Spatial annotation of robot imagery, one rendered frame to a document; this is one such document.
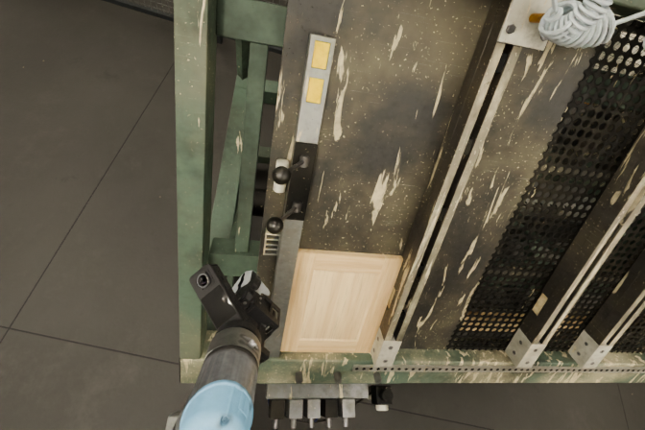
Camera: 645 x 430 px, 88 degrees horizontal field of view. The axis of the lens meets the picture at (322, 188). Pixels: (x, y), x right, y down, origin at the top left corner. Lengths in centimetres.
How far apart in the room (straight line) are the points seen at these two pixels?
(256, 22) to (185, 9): 15
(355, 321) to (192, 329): 49
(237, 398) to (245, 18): 67
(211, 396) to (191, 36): 58
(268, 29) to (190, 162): 33
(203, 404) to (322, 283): 64
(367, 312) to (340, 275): 18
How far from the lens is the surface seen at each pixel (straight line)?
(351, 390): 143
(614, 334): 166
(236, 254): 102
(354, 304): 110
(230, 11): 79
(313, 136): 75
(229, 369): 48
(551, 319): 139
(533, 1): 79
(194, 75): 73
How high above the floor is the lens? 211
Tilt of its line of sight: 59 degrees down
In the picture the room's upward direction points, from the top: 24 degrees clockwise
